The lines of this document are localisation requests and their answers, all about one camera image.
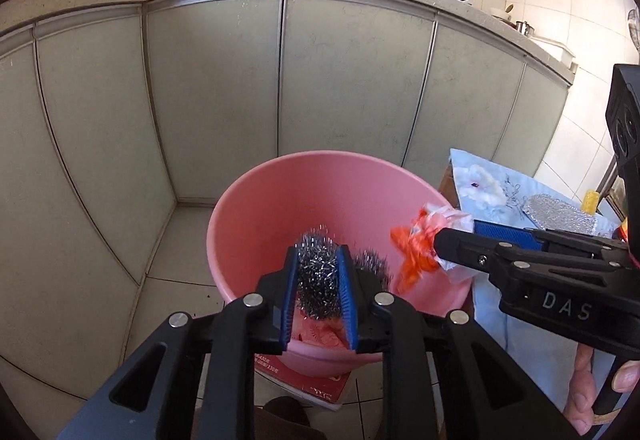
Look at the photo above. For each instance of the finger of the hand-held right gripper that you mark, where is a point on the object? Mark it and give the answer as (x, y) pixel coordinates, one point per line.
(465, 247)
(510, 235)

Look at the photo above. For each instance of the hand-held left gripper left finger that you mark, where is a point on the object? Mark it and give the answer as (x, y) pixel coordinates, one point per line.
(290, 291)

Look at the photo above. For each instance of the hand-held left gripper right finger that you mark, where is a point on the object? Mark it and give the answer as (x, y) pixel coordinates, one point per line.
(347, 291)

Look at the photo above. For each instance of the steel wool scourer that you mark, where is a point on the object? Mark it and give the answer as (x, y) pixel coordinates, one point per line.
(320, 275)

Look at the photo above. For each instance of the orange plastic wrapper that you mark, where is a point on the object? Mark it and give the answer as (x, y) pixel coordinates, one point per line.
(415, 245)

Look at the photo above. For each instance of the pink plastic bucket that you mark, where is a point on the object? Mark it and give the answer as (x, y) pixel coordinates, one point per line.
(300, 190)

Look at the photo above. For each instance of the person's right hand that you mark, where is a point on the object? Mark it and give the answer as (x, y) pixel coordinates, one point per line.
(582, 390)

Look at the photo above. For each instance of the light blue floral tablecloth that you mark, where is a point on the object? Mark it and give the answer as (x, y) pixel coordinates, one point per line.
(495, 190)

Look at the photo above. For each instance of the silver mesh scouring cloth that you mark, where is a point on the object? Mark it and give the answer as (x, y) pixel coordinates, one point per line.
(555, 212)

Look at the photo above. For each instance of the yellow sponge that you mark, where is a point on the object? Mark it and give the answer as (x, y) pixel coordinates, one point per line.
(591, 202)

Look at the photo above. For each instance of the small grey cup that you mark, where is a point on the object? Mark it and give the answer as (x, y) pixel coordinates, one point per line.
(573, 67)

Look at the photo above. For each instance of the white rectangular container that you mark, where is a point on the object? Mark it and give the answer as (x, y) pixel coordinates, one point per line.
(550, 48)

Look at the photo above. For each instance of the white bowl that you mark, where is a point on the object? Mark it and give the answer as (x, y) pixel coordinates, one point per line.
(500, 14)

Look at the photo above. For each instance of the grey kitchen counter cabinet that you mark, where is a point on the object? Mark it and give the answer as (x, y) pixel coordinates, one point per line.
(225, 70)

